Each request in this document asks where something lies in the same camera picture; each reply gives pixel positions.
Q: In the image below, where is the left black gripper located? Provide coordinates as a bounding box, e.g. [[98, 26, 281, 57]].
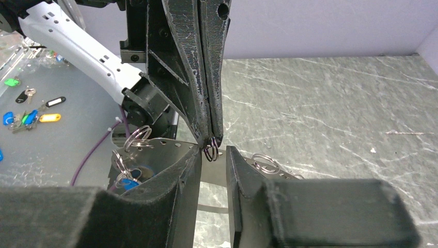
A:
[[119, 0, 231, 148]]

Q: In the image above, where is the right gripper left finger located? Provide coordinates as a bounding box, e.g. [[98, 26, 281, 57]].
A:
[[1, 146, 202, 247]]

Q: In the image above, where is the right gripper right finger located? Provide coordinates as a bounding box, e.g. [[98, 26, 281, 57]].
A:
[[226, 146, 421, 247]]

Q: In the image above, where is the blue key tag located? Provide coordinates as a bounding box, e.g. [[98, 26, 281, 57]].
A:
[[114, 166, 155, 191]]

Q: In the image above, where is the small split keyring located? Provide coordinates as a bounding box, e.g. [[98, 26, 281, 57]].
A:
[[203, 137, 219, 162]]

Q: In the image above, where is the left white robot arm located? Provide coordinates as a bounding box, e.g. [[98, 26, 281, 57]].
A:
[[1, 1, 231, 148]]

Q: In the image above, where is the yellow key tag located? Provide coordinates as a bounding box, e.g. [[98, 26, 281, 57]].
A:
[[39, 114, 61, 123]]

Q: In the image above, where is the black white key tag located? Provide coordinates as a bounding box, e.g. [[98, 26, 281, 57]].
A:
[[37, 96, 66, 112]]

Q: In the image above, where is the blue green key bunch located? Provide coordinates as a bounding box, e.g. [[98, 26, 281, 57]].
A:
[[3, 110, 39, 134]]

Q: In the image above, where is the black key with tag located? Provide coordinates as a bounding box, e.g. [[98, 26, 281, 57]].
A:
[[15, 88, 37, 104]]

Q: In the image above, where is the green key tag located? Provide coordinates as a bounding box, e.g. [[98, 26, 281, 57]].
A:
[[4, 78, 21, 87]]

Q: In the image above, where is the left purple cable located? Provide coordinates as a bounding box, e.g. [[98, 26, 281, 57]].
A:
[[70, 106, 132, 187]]

